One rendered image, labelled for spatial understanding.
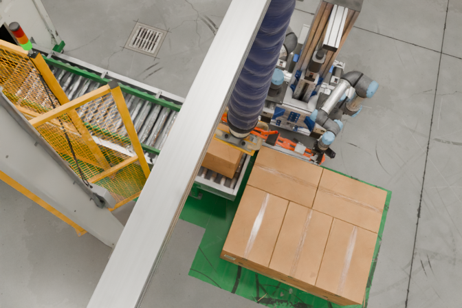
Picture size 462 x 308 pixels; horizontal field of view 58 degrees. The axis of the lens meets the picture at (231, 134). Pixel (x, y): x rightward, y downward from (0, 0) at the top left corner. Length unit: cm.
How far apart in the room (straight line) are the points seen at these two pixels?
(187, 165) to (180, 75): 370
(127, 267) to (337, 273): 282
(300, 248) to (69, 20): 362
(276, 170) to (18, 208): 247
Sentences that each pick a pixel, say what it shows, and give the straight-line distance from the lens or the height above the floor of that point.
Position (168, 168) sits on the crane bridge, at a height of 305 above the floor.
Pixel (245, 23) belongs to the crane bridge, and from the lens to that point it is 131.
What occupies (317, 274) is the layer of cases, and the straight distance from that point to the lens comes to 367.
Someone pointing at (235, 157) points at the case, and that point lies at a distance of 334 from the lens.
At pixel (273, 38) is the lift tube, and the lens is 200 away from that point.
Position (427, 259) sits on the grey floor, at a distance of 465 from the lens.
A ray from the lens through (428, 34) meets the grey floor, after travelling 580.
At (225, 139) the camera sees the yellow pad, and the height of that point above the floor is 117.
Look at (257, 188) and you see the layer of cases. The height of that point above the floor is 54.
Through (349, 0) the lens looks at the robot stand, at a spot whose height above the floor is 203.
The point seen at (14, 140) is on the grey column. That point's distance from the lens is 156.
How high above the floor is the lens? 408
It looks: 67 degrees down
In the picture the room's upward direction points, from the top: 10 degrees clockwise
